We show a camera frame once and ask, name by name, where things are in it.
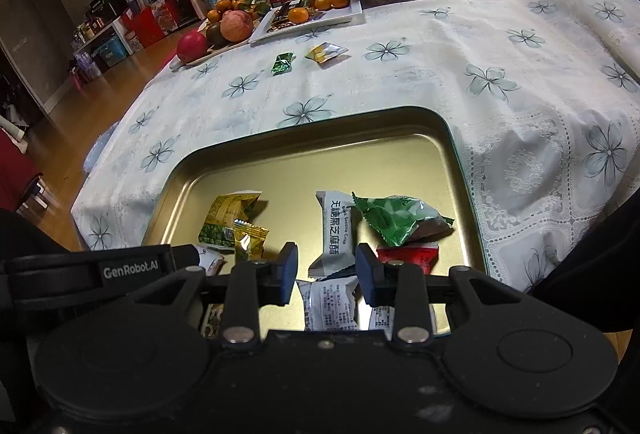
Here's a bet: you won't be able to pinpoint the blue storage crate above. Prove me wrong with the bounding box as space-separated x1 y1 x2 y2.
95 36 127 68

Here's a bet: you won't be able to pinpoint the small gold candy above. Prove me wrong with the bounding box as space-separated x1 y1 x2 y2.
232 220 271 266

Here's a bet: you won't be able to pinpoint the blue cushioned stool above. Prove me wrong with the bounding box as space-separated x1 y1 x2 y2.
85 124 122 171

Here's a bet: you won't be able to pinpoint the yellow green snack packet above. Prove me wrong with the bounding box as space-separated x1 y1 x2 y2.
197 191 262 251

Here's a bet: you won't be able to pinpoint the white rectangular plate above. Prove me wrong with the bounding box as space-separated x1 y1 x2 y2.
248 0 364 46

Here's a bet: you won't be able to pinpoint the red box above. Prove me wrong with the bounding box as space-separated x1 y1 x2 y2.
122 6 167 48

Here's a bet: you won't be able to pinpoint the red white snack packet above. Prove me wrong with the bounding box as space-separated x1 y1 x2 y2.
367 241 441 336

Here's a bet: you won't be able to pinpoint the dark snack packets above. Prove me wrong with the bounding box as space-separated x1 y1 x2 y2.
266 0 314 33

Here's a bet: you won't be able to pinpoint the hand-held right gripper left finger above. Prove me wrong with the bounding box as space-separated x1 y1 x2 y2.
131 241 299 347

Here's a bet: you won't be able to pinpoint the dark round fruit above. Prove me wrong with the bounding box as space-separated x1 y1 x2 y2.
205 22 228 49

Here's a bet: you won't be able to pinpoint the green leaf print packet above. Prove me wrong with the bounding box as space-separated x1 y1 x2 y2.
351 192 455 249

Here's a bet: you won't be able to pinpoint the white floral tablecloth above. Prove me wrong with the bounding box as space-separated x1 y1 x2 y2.
70 0 640 296

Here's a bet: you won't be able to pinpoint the small green candy packet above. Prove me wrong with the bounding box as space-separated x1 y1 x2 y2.
271 52 295 76

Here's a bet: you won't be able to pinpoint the gold metal tray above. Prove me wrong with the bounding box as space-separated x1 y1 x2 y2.
141 105 489 341

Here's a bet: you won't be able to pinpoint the person's dark clothing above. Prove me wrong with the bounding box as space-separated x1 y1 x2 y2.
522 194 640 335

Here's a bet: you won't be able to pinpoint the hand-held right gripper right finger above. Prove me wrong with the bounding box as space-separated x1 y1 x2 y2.
354 244 521 346

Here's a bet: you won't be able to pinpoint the red apple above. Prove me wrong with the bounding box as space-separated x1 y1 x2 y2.
176 30 209 64

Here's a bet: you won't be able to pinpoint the wooden fruit board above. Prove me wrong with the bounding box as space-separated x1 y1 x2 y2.
170 31 256 71

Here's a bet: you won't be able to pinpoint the white bar snack packet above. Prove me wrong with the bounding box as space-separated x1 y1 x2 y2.
297 276 361 333

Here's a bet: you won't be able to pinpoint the small white green packet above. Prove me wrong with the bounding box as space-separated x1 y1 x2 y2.
192 244 227 278

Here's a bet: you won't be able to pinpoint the pink yellow apple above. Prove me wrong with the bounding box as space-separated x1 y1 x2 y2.
220 10 254 42

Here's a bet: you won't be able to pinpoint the red cloth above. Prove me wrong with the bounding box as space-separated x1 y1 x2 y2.
0 129 42 211

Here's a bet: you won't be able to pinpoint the grey white snack packet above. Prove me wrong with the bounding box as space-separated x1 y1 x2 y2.
307 190 357 280

